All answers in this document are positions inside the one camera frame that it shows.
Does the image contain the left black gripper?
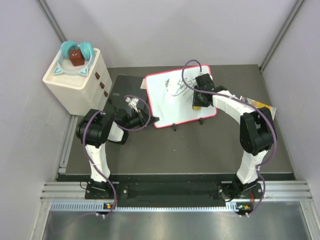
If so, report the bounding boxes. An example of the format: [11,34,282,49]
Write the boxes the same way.
[123,107,158,131]

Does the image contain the yellow whiteboard eraser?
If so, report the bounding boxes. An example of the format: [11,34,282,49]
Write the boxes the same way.
[192,106,201,111]

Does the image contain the pink framed whiteboard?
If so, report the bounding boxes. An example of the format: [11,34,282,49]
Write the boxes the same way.
[144,66,217,129]

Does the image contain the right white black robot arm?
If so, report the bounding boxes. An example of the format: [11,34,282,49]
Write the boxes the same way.
[192,73,277,199]

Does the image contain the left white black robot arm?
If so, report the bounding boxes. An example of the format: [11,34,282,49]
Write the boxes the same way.
[75,108,160,200]

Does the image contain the colourful book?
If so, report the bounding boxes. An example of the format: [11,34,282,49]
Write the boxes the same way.
[240,96,276,120]

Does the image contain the white drawer cabinet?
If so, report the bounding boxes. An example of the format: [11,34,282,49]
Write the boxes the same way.
[42,48,113,116]

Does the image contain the teal cat ear headphones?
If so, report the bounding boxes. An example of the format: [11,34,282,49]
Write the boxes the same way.
[53,40,96,77]

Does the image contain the brown cube toy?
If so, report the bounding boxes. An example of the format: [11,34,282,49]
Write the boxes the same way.
[68,48,85,67]

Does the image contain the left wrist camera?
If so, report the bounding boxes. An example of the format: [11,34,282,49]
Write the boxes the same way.
[125,97,139,111]

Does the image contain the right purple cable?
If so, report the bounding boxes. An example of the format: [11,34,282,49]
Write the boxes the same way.
[181,59,278,218]

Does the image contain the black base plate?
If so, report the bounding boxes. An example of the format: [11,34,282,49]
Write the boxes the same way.
[95,173,262,208]

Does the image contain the white slotted cable duct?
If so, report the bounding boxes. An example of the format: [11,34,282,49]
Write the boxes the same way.
[49,201,253,213]

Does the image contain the aluminium rail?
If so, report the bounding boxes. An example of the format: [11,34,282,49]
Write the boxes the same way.
[40,180,313,202]

